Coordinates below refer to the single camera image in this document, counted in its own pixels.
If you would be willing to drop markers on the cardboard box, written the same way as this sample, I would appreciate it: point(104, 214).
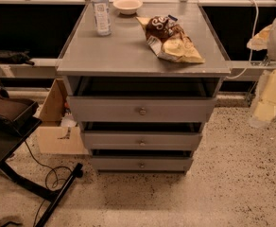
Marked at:
point(58, 133)

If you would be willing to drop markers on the white paper bowl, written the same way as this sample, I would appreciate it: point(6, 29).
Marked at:
point(127, 7)

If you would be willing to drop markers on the grey top drawer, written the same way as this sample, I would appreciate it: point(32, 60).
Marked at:
point(140, 109)

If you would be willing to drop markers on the grey middle drawer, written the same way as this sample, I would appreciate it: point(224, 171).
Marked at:
point(141, 140)

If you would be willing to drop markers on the grey drawer cabinet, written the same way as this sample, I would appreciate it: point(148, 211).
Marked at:
point(123, 65)

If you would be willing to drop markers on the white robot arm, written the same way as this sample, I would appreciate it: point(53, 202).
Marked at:
point(263, 107)

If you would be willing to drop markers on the black stand with tray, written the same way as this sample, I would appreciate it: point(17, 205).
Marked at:
point(13, 136)

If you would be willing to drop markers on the clear plastic water bottle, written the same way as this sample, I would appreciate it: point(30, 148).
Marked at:
point(102, 17)

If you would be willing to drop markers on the brown padded seat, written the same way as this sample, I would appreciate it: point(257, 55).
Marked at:
point(16, 110)

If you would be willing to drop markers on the yellow brown chip bag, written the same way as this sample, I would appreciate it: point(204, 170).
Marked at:
point(168, 40)

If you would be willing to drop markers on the grey drawer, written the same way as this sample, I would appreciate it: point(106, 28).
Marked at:
point(141, 164)
point(140, 109)
point(141, 140)

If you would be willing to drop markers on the grey bottom drawer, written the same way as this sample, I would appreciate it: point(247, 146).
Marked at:
point(141, 164)

